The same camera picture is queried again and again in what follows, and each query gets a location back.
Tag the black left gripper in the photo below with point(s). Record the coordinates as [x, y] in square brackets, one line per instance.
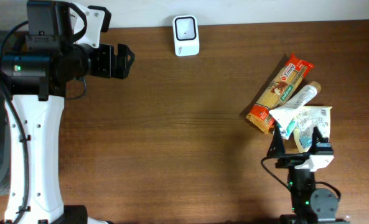
[106, 68]

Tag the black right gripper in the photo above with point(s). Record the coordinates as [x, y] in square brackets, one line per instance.
[277, 146]

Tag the green tissue packet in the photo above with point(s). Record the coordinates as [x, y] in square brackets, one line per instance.
[286, 132]

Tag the white tube with gold cap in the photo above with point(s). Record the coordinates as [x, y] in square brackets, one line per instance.
[286, 112]

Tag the cream snack bag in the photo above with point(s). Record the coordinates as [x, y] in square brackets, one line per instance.
[309, 118]

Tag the orange spaghetti packet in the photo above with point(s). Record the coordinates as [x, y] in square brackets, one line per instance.
[278, 91]

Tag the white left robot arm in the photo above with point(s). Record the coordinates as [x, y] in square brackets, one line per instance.
[62, 44]

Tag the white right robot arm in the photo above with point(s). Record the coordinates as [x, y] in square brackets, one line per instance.
[312, 201]

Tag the white barcode scanner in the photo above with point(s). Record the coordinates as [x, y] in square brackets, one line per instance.
[186, 35]

